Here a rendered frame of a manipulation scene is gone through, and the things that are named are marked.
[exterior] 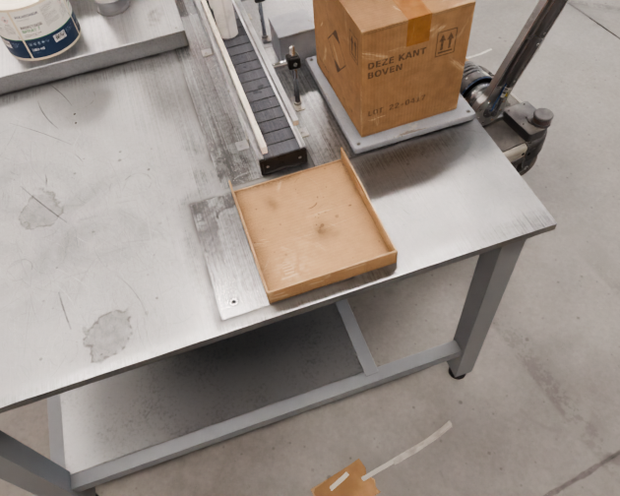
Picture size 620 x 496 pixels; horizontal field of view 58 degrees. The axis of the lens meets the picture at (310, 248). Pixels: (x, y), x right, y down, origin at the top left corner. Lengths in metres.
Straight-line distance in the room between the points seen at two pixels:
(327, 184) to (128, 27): 0.78
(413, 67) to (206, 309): 0.65
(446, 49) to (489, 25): 1.98
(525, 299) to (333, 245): 1.10
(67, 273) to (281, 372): 0.71
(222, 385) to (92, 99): 0.86
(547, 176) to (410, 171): 1.28
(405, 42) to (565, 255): 1.28
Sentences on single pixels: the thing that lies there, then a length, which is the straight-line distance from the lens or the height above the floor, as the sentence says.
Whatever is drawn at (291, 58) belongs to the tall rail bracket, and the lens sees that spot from 1.34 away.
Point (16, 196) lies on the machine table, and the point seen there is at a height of 0.83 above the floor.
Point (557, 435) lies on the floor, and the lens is 1.93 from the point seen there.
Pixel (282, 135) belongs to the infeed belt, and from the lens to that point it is 1.28.
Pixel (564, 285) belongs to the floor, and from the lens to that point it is 2.17.
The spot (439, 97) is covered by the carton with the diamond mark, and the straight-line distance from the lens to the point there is 1.33.
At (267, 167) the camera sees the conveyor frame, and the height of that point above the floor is 0.85.
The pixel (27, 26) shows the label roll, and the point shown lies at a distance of 1.67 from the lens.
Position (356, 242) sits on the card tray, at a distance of 1.13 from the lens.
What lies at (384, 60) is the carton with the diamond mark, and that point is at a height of 1.04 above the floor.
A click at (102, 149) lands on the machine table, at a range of 1.45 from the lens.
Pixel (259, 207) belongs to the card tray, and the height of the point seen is 0.83.
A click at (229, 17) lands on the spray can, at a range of 1.55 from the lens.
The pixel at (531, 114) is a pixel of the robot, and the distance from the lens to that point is 2.29.
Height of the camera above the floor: 1.75
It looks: 55 degrees down
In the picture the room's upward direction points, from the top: 7 degrees counter-clockwise
